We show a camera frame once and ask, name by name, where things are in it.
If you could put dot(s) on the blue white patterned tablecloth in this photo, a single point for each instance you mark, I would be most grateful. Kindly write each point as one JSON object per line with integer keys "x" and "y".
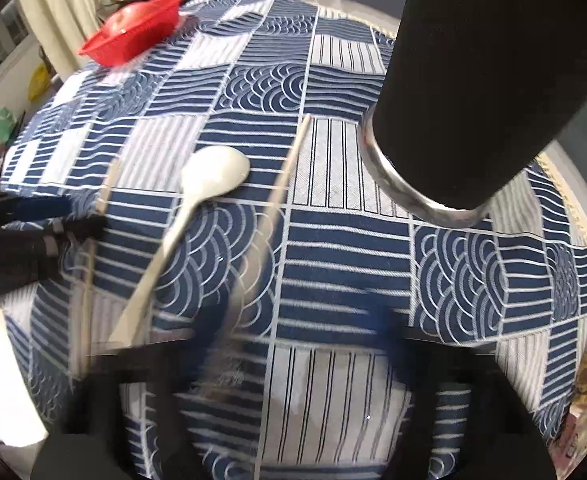
{"x": 348, "y": 270}

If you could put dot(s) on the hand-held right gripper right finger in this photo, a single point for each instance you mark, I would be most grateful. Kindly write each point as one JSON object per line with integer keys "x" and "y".
{"x": 393, "y": 345}

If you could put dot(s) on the white ceramic spoon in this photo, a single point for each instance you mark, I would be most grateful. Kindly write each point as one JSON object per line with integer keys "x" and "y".
{"x": 213, "y": 172}

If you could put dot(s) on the cream curtain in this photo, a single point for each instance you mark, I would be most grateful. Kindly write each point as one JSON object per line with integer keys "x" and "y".
{"x": 63, "y": 10}

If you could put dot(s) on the black utensil holder cup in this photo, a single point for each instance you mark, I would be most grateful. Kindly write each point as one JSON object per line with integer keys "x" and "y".
{"x": 473, "y": 85}

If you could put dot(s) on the yellow bag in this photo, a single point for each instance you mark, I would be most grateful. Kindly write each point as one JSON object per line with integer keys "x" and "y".
{"x": 37, "y": 82}

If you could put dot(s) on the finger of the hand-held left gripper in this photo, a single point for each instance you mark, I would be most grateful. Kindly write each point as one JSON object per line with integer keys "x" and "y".
{"x": 73, "y": 227}
{"x": 38, "y": 207}

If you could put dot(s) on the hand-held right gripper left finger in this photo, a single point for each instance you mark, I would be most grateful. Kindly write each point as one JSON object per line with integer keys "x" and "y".
{"x": 211, "y": 345}

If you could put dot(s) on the light wooden chopstick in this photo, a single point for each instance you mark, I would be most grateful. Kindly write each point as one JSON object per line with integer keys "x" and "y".
{"x": 107, "y": 187}
{"x": 289, "y": 160}

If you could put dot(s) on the red plastic basket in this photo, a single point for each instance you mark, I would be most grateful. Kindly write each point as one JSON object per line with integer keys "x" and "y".
{"x": 133, "y": 30}

